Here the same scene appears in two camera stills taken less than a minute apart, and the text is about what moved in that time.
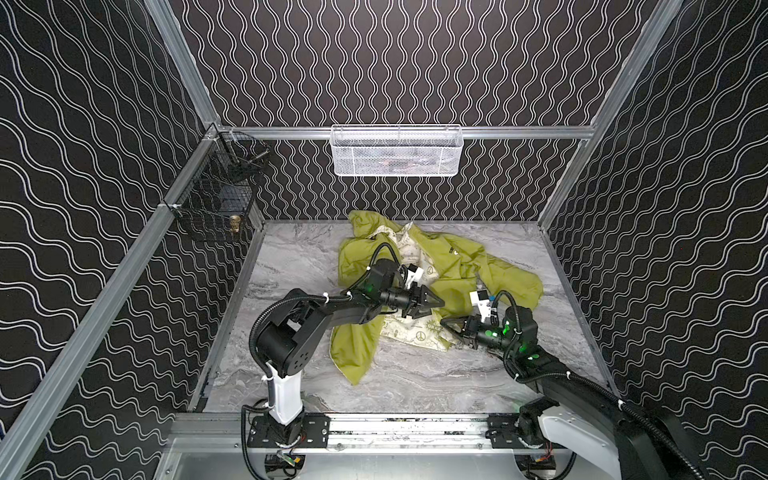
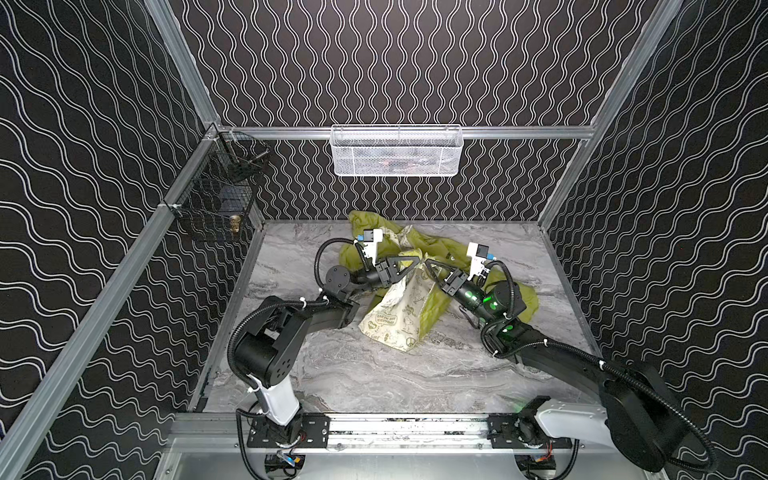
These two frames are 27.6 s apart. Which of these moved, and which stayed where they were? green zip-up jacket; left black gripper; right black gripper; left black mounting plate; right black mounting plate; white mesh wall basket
Moved: left black gripper; green zip-up jacket; right black gripper
Stayed: white mesh wall basket; left black mounting plate; right black mounting plate
